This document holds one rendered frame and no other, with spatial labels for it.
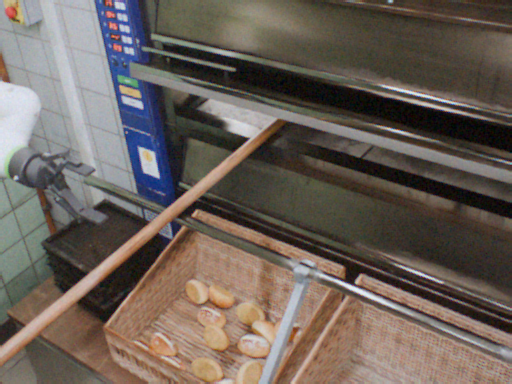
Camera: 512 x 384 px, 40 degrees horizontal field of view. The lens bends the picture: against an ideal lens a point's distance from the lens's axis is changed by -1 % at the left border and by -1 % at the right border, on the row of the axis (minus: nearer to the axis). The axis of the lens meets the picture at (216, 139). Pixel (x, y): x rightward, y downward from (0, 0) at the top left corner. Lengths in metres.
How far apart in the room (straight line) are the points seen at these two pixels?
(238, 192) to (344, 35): 0.69
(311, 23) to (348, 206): 0.53
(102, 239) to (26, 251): 0.88
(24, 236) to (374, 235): 1.69
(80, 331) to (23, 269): 0.88
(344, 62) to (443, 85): 0.24
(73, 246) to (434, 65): 1.32
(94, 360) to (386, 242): 0.97
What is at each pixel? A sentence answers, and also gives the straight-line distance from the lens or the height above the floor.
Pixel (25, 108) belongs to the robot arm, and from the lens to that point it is 1.83.
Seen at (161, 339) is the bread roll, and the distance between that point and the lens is 2.22.
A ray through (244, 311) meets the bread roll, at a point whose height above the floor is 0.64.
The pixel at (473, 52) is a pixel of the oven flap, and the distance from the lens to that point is 1.57.
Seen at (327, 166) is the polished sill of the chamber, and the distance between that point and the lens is 1.90.
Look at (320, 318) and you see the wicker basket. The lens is 2.03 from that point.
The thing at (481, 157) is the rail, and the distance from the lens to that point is 1.49.
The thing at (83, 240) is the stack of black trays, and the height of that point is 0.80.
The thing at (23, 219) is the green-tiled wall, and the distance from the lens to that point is 3.12.
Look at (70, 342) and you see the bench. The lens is 2.39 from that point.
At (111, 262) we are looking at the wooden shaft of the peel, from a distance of 1.64.
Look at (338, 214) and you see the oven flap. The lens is 1.98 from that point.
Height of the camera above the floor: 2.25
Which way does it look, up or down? 32 degrees down
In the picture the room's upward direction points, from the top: 8 degrees counter-clockwise
